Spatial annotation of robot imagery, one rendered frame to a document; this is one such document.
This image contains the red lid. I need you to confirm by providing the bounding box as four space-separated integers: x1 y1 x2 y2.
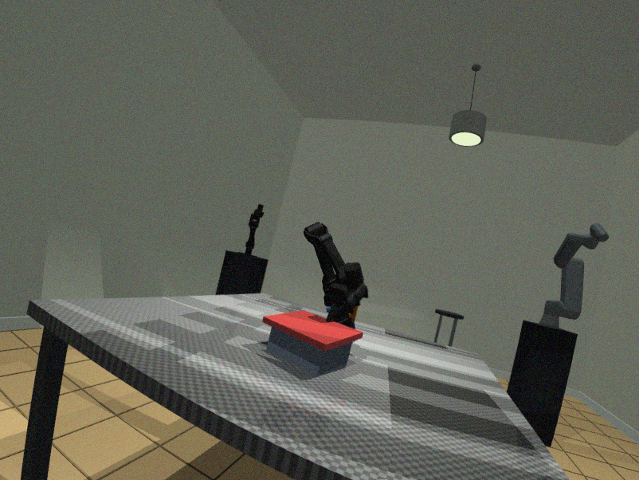
262 310 363 351

